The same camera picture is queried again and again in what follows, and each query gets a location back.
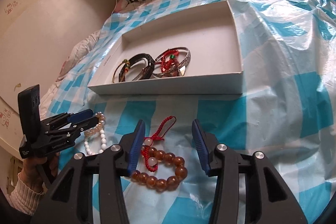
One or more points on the white shallow cardboard box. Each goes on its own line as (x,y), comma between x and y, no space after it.
(193,51)

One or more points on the blue white checkered plastic sheet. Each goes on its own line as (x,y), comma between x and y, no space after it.
(286,110)

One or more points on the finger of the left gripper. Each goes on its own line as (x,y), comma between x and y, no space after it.
(80,116)
(78,128)

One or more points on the person left hand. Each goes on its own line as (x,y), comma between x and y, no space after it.
(30,175)

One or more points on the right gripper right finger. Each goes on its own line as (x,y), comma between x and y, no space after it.
(215,158)

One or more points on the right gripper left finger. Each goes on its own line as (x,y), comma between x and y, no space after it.
(121,159)

